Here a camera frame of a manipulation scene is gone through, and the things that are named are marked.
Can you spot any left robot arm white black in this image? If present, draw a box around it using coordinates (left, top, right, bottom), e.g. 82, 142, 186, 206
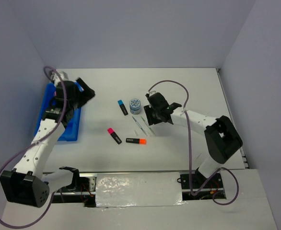
0, 78, 95, 207

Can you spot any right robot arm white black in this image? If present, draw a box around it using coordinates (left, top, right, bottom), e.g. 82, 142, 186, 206
144, 92, 243, 187

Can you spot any blue paint jar left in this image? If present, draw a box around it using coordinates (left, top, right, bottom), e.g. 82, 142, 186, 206
129, 98, 141, 115

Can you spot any blue slim pen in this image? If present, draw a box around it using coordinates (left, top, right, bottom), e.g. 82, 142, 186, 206
132, 116, 151, 137

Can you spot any blue cap black highlighter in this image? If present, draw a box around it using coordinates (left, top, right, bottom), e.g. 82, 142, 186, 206
118, 100, 128, 115

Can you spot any orange cap black highlighter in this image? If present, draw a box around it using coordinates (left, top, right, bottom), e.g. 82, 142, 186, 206
126, 138, 147, 145

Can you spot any blue compartment bin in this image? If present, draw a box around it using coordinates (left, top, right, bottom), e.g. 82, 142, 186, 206
34, 82, 83, 142

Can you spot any pink cap black highlighter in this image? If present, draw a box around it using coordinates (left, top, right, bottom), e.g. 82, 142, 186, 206
107, 128, 122, 144

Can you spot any silver foil plate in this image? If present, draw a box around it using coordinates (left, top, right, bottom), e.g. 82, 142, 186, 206
95, 172, 184, 207

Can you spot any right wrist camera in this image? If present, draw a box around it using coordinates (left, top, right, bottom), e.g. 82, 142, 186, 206
145, 91, 156, 98

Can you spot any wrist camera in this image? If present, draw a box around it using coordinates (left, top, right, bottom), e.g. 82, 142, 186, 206
145, 91, 156, 98
51, 71, 70, 86

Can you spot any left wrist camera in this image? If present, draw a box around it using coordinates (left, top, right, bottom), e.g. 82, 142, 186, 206
51, 71, 70, 86

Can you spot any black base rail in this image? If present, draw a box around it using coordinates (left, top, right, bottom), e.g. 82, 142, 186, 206
49, 167, 227, 208

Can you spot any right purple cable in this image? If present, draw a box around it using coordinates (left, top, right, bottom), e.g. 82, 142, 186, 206
147, 80, 239, 206

